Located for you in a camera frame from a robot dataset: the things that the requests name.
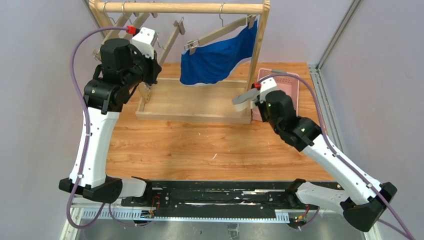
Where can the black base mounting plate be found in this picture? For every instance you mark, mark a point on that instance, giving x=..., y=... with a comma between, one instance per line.
x=250, y=201

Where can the blue underwear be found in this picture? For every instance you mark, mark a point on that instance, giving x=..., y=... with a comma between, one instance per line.
x=215, y=62

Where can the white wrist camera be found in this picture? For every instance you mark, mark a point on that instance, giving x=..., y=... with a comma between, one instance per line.
x=144, y=38
x=264, y=87

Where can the aluminium frame rail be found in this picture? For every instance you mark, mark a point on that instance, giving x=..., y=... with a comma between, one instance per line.
x=318, y=78

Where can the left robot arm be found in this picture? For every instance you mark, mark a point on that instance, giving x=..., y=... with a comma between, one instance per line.
x=124, y=65

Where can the empty wooden clip hanger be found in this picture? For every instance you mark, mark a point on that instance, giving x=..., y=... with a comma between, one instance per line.
x=99, y=10

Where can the wooden clothes rack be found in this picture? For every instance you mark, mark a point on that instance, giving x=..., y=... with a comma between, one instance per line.
x=170, y=100

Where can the wooden hanger with grey underwear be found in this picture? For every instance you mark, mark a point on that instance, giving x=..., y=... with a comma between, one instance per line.
x=179, y=29

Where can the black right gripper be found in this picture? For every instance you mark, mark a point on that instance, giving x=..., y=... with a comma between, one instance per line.
x=257, y=104

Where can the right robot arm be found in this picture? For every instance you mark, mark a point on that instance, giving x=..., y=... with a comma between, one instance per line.
x=361, y=201

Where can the pink plastic basket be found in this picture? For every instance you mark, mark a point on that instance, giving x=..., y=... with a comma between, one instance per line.
x=287, y=84

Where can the wooden clip hanger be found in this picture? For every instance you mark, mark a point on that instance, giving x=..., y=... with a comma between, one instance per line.
x=140, y=17
x=99, y=10

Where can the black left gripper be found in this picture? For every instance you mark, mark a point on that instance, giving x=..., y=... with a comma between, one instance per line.
x=153, y=69

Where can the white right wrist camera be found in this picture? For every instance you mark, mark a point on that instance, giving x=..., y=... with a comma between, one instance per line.
x=264, y=87

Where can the wooden hanger with blue underwear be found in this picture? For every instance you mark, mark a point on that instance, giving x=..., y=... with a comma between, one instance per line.
x=225, y=29

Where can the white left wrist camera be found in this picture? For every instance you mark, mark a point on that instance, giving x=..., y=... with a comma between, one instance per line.
x=144, y=38

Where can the grey underwear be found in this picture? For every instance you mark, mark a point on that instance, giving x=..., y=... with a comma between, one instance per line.
x=247, y=100

